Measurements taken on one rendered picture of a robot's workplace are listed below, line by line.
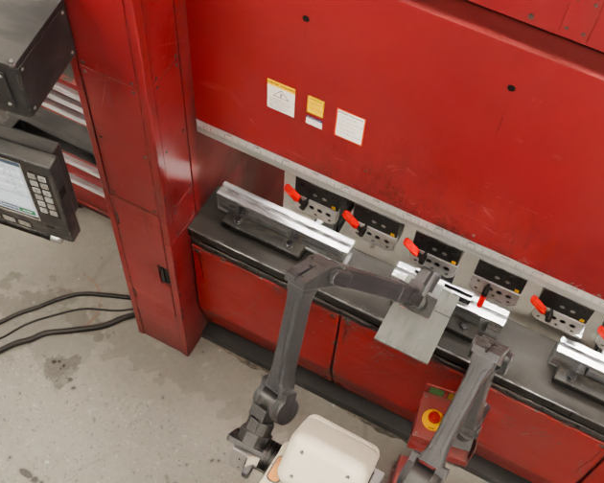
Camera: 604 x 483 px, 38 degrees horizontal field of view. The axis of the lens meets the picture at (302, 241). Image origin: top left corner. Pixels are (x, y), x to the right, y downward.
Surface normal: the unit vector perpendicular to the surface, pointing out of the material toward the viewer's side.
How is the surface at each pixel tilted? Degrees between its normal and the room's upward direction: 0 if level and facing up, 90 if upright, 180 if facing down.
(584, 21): 90
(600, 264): 90
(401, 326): 0
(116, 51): 90
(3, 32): 0
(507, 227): 90
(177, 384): 0
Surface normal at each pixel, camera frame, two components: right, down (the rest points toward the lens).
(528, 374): 0.04, -0.53
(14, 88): -0.32, 0.79
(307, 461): -0.32, 0.18
